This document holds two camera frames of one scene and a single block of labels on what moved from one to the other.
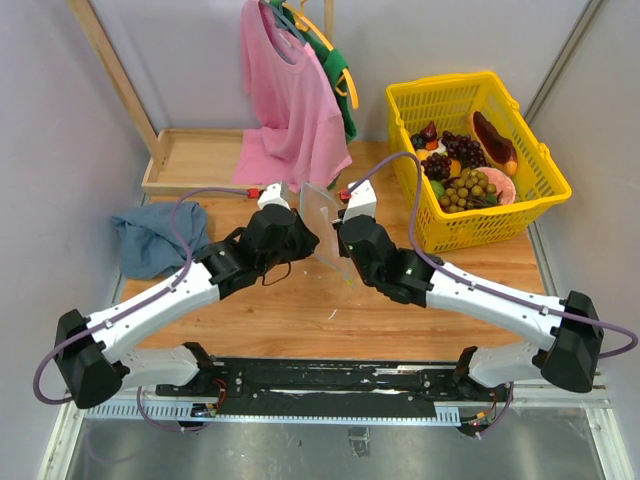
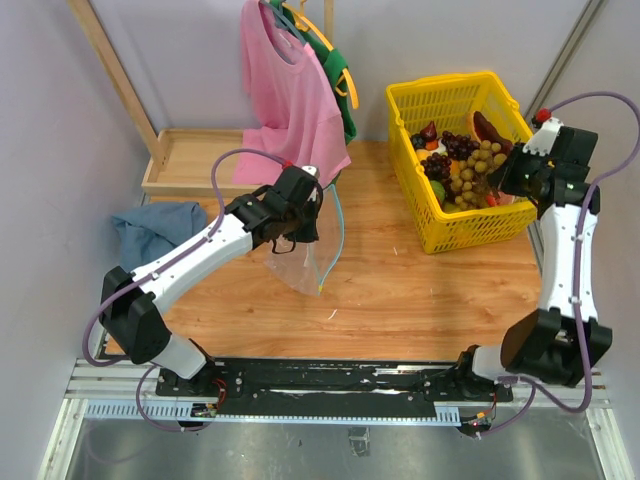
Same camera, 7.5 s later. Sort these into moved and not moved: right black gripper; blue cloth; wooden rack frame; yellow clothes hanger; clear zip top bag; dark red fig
Moved: right black gripper; clear zip top bag
Not moved: blue cloth; dark red fig; wooden rack frame; yellow clothes hanger
